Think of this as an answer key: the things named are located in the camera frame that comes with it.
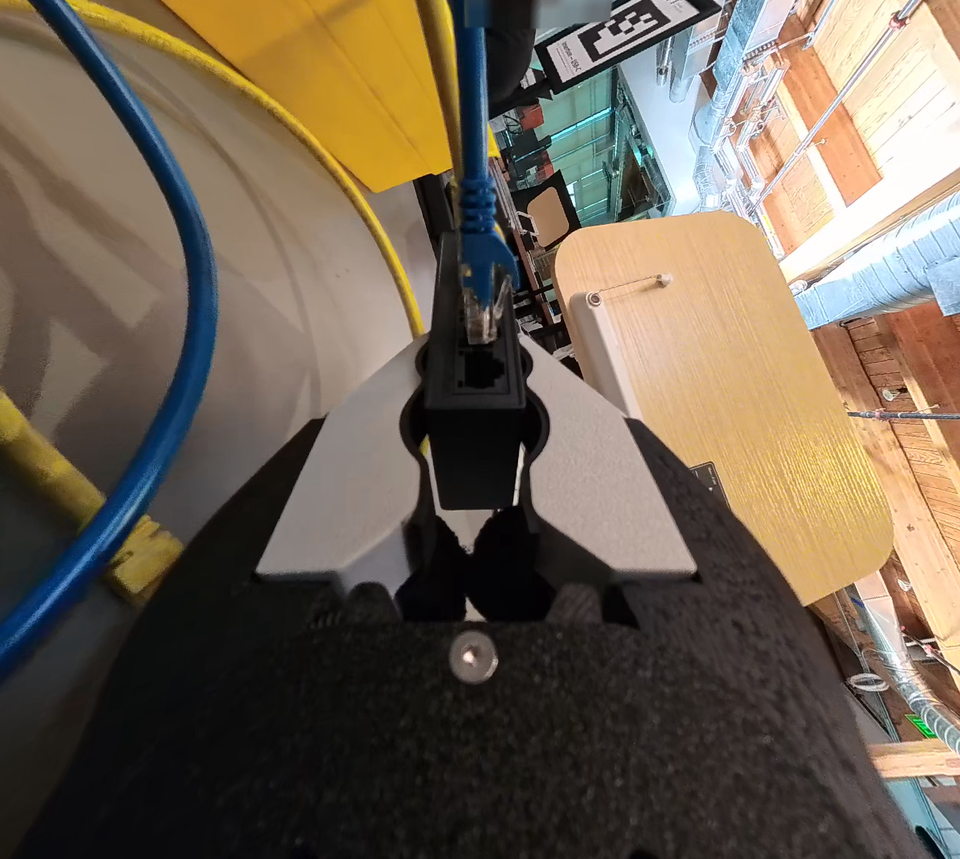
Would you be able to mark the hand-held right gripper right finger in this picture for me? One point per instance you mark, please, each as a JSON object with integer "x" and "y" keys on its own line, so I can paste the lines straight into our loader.
{"x": 607, "y": 499}

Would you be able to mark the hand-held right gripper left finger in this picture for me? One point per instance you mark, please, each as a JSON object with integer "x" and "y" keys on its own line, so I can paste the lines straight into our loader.
{"x": 337, "y": 499}

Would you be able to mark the black network switch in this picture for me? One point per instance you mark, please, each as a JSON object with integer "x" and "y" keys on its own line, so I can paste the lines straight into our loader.
{"x": 472, "y": 454}

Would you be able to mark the yellow plastic bin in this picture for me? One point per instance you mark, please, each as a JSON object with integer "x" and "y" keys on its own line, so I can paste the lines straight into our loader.
{"x": 262, "y": 11}

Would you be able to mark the white plastic plate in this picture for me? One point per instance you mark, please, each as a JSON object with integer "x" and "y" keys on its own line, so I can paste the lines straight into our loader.
{"x": 600, "y": 349}

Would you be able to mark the light wooden board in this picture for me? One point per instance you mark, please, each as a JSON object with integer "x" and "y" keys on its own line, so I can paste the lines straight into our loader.
{"x": 750, "y": 386}

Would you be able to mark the black white printed tag plate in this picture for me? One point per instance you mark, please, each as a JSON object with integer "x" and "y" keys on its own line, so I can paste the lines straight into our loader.
{"x": 630, "y": 26}

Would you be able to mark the brown panel with black frame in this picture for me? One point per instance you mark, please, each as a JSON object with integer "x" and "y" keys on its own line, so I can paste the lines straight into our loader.
{"x": 551, "y": 212}

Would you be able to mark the silver flexible duct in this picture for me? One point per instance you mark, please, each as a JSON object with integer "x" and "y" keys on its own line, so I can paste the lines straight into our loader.
{"x": 900, "y": 664}

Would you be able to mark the silver insulated duct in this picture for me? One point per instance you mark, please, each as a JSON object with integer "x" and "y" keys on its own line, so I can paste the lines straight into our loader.
{"x": 885, "y": 259}

